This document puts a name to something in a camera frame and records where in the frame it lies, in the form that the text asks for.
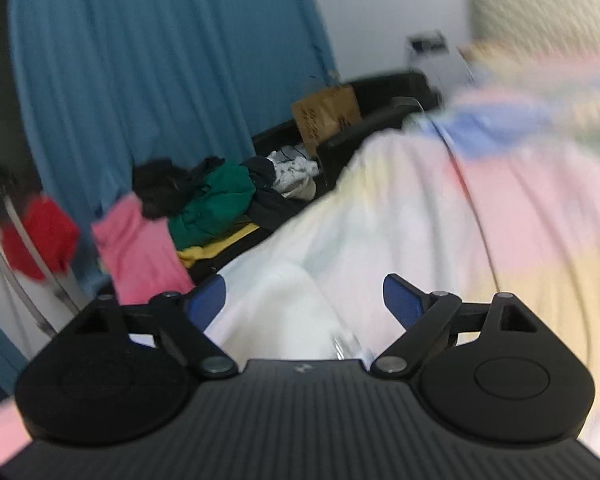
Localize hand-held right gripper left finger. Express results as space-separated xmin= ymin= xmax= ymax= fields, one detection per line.
xmin=67 ymin=275 xmax=239 ymax=379

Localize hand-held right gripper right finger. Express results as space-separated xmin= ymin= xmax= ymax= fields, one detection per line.
xmin=371 ymin=273 xmax=544 ymax=379

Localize white pants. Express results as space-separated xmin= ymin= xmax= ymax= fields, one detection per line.
xmin=205 ymin=260 xmax=376 ymax=362

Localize dark clothes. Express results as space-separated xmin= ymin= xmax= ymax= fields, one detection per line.
xmin=240 ymin=156 xmax=326 ymax=234

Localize yellow cloth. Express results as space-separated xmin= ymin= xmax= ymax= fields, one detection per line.
xmin=177 ymin=222 xmax=261 ymax=269

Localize pink cloth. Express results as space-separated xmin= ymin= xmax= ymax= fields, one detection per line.
xmin=91 ymin=199 xmax=196 ymax=307

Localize green cloth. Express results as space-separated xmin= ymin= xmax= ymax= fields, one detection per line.
xmin=169 ymin=165 xmax=257 ymax=251

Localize pastel bed blanket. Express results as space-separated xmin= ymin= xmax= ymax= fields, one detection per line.
xmin=0 ymin=42 xmax=600 ymax=466

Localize white patterned cloth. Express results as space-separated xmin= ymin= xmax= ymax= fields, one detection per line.
xmin=267 ymin=144 xmax=321 ymax=200

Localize garment steamer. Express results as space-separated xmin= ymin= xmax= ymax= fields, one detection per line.
xmin=0 ymin=160 xmax=81 ymax=341

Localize red garment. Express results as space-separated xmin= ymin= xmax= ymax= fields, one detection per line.
xmin=0 ymin=195 xmax=81 ymax=281

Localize black sofa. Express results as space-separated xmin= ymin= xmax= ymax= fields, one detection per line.
xmin=250 ymin=71 xmax=444 ymax=194

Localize brown paper bag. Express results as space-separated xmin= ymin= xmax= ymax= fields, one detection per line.
xmin=291 ymin=84 xmax=364 ymax=157

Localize blue curtain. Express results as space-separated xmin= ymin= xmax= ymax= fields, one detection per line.
xmin=7 ymin=0 xmax=339 ymax=292

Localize dark window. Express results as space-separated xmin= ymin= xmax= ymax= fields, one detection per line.
xmin=0 ymin=0 xmax=43 ymax=201

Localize black wall socket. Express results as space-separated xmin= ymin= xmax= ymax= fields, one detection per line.
xmin=408 ymin=31 xmax=449 ymax=54

